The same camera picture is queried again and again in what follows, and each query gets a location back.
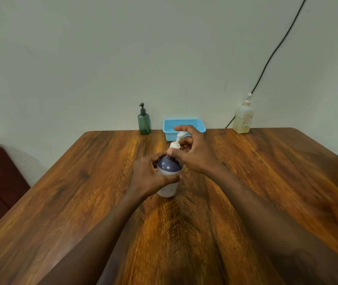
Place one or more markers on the person's right hand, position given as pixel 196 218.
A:
pixel 200 157

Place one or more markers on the person's left hand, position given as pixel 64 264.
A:
pixel 145 178

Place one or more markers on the person's left thumb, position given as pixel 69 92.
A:
pixel 169 178

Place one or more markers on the person's right thumb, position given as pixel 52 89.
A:
pixel 177 155

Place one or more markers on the purple and white bottle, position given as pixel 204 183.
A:
pixel 168 175

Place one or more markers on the white pump dispenser head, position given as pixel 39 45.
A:
pixel 177 140

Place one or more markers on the person's left forearm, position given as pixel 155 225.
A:
pixel 97 237

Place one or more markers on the person's right forearm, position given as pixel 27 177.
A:
pixel 269 228

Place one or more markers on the blue plastic basket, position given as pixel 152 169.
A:
pixel 180 126

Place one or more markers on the green pump bottle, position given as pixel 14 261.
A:
pixel 144 121

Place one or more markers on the pale yellow pump bottle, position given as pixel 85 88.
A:
pixel 243 117

